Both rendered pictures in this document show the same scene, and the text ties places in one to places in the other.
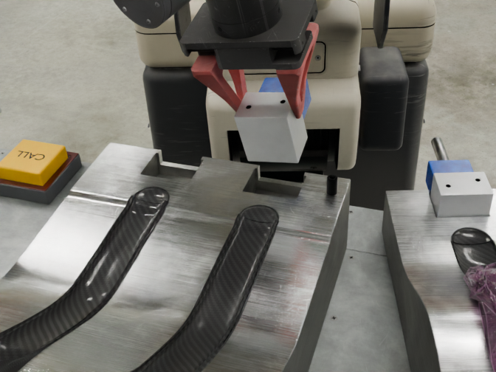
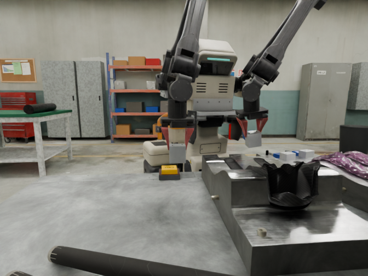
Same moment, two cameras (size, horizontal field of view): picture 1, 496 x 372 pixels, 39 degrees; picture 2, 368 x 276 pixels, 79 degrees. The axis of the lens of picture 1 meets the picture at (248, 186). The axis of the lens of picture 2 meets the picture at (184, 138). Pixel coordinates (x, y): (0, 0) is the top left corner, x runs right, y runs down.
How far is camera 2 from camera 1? 0.60 m
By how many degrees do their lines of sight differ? 36
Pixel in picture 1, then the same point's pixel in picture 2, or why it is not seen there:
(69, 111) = not seen: hidden behind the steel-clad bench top
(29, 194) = (174, 176)
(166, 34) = (160, 154)
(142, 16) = (251, 98)
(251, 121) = (252, 134)
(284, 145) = (259, 141)
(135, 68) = not seen: hidden behind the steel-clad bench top
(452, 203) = (288, 156)
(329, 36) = (222, 141)
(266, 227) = (262, 160)
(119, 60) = not seen: hidden behind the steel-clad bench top
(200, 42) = (246, 113)
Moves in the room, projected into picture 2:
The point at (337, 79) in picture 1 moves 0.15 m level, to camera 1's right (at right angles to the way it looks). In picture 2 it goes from (223, 153) to (244, 150)
